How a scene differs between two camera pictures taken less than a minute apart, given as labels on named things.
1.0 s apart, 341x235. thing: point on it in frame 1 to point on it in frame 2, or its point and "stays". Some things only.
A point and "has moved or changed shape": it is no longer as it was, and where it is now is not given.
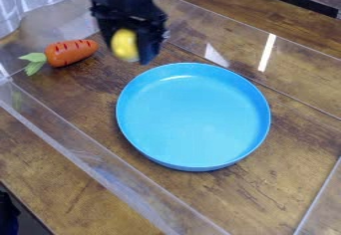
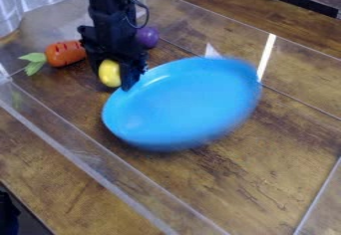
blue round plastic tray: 193,117 has moved or changed shape
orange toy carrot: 61,53 stays
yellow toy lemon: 125,43 has moved or changed shape
